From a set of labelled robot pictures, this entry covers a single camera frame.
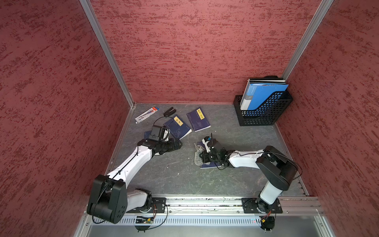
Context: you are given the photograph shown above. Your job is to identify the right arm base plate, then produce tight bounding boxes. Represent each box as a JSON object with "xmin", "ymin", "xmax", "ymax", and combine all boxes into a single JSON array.
[{"xmin": 241, "ymin": 197, "xmax": 283, "ymax": 214}]

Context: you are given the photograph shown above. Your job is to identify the blue book Mengxi Bitan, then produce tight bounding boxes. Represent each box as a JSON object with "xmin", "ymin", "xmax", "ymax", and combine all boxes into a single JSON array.
[{"xmin": 144, "ymin": 131, "xmax": 151, "ymax": 140}]

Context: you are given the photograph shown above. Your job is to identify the blue book Yuewei notes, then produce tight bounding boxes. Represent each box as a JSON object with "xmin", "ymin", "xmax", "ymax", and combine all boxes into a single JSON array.
[{"xmin": 197, "ymin": 142, "xmax": 221, "ymax": 169}]

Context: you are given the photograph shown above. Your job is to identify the blue book Tang poems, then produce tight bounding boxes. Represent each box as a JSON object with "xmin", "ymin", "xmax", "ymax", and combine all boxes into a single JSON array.
[{"xmin": 187, "ymin": 107, "xmax": 211, "ymax": 132}]

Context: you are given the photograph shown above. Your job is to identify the grey knitted cloth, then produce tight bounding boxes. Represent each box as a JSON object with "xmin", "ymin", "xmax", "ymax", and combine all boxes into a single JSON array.
[{"xmin": 194, "ymin": 144, "xmax": 204, "ymax": 166}]

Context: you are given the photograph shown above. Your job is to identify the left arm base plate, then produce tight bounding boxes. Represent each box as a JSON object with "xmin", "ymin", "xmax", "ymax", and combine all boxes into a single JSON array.
[{"xmin": 127, "ymin": 197, "xmax": 167, "ymax": 214}]

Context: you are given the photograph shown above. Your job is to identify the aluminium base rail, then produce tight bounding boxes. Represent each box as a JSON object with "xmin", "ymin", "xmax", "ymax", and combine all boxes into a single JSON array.
[{"xmin": 75, "ymin": 196, "xmax": 334, "ymax": 237}]

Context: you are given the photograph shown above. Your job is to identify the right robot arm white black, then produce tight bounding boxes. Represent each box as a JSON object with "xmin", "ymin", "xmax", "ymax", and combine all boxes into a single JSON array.
[{"xmin": 199, "ymin": 136, "xmax": 299, "ymax": 214}]

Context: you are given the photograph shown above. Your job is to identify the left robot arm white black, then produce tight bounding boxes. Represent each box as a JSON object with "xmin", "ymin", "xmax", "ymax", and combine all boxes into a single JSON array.
[{"xmin": 86, "ymin": 125, "xmax": 182, "ymax": 224}]

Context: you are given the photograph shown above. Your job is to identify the blue book Zhuangzi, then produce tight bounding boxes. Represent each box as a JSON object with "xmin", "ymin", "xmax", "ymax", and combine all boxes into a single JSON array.
[{"xmin": 164, "ymin": 115, "xmax": 192, "ymax": 140}]

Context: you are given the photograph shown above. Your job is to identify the blue folder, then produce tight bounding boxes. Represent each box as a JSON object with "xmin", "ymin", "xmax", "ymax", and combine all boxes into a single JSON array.
[{"xmin": 240, "ymin": 83, "xmax": 288, "ymax": 111}]

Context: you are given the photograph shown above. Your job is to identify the white red pen package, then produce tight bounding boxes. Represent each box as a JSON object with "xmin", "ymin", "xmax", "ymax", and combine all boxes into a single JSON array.
[{"xmin": 135, "ymin": 107, "xmax": 159, "ymax": 124}]

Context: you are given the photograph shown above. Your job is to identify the black stapler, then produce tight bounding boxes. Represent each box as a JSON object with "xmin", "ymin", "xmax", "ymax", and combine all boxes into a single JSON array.
[{"xmin": 163, "ymin": 107, "xmax": 176, "ymax": 118}]

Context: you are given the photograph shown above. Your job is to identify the dark folders behind blue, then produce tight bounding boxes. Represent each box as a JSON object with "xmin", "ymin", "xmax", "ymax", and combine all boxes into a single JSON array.
[{"xmin": 248, "ymin": 76, "xmax": 286, "ymax": 85}]

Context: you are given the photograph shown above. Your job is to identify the black mesh file holder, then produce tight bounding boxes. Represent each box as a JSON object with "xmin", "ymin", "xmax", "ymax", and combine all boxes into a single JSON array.
[{"xmin": 234, "ymin": 91, "xmax": 293, "ymax": 126}]

